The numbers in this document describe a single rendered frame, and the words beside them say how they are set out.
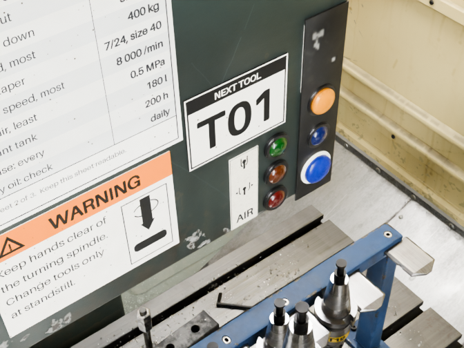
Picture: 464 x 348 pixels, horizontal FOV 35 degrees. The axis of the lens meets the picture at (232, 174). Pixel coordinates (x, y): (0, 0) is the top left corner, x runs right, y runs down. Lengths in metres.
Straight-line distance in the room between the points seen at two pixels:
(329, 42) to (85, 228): 0.24
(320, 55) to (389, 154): 1.22
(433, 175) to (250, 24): 1.23
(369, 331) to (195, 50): 0.97
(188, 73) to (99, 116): 0.07
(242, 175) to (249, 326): 0.49
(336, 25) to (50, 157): 0.25
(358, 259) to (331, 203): 0.68
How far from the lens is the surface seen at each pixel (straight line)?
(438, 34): 1.56
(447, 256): 1.75
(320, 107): 0.64
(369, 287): 1.16
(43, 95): 0.47
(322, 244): 1.63
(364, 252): 1.19
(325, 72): 0.63
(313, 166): 0.68
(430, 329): 1.53
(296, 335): 0.83
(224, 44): 0.54
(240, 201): 0.65
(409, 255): 1.22
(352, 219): 1.82
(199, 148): 0.58
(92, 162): 0.52
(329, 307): 1.10
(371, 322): 1.39
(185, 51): 0.52
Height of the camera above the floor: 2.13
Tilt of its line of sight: 44 degrees down
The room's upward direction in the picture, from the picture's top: 2 degrees counter-clockwise
